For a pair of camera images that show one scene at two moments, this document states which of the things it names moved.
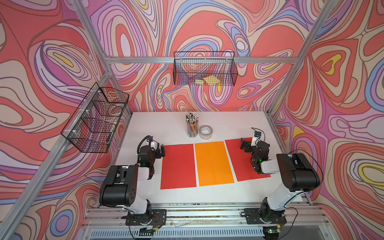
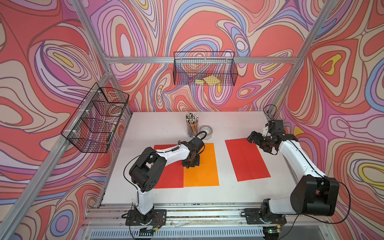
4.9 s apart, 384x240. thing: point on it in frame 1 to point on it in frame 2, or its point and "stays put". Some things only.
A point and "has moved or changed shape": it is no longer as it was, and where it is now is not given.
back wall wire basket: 205,68 stays put
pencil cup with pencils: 192,121 stays put
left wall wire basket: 91,127 stays put
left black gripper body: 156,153 to 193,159
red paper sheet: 240,160 stays put
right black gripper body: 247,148 to 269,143
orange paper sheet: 213,164 has moved or changed shape
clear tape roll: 205,132 stays put
